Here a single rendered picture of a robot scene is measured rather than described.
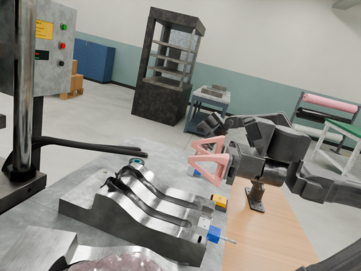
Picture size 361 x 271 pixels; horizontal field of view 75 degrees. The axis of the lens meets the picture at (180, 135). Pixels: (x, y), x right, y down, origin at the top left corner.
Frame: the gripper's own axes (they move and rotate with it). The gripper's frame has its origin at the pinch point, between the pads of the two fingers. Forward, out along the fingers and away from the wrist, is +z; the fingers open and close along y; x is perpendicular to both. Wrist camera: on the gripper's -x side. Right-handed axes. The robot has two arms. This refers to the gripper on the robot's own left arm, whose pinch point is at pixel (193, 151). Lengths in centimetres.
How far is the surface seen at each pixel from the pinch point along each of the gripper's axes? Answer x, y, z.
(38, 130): 31, -55, 75
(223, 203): 37, -43, -19
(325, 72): -61, -646, -303
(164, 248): 37.1, -9.5, 0.7
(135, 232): 35.2, -10.9, 10.9
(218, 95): 37, -409, -30
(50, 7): -25, -52, 70
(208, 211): 32.7, -28.3, -11.9
